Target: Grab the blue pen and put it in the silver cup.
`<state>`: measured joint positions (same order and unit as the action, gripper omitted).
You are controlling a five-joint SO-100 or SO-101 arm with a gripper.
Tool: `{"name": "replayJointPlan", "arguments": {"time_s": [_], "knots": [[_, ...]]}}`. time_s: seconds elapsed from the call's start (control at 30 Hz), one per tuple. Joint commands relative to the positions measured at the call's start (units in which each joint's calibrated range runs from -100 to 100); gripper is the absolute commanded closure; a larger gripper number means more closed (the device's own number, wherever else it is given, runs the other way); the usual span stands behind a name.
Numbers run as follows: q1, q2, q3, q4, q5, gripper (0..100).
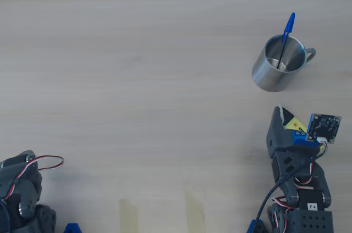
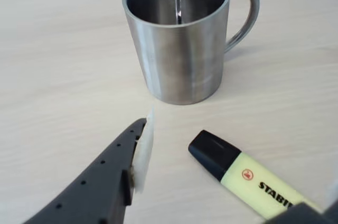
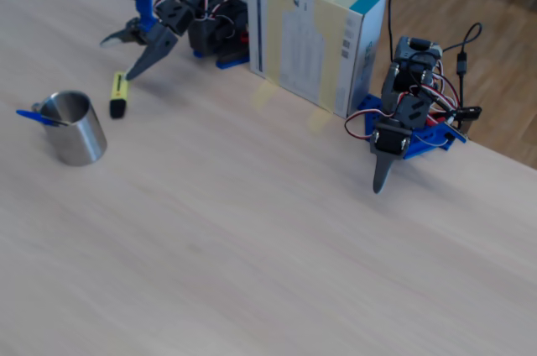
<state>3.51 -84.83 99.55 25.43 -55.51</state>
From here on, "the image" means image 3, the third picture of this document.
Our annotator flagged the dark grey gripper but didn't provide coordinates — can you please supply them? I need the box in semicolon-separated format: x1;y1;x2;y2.
99;0;197;81
368;116;415;196

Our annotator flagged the clear ballpoint pen blue cap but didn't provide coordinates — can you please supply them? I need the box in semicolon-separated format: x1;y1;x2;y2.
15;108;70;128

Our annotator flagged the silver metal cup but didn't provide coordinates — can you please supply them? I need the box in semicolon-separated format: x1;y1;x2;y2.
31;90;108;167

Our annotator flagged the yellow highlighter black cap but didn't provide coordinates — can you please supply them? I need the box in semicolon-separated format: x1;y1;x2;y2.
107;71;132;120

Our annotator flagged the black plug connector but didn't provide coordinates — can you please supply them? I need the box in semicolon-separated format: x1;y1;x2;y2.
449;106;482;123

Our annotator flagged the yellow masking tape strip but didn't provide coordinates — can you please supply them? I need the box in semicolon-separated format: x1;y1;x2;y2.
250;0;300;113
305;0;337;135

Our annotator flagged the white and teal cardboard box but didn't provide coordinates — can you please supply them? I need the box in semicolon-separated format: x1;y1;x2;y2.
246;0;388;120

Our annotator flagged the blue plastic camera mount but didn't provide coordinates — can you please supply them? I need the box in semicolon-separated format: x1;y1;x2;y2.
117;0;156;34

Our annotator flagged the red white servo wire loop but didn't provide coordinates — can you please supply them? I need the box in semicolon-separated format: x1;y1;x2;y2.
344;108;395;142

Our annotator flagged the red black wire bundle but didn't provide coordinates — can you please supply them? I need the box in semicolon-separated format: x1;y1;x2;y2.
413;60;462;122

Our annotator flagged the black cable with inline adapter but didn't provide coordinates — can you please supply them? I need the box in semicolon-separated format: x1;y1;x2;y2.
440;22;483;107

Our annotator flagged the long black cable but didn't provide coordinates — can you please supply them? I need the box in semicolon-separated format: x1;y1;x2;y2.
379;0;396;64

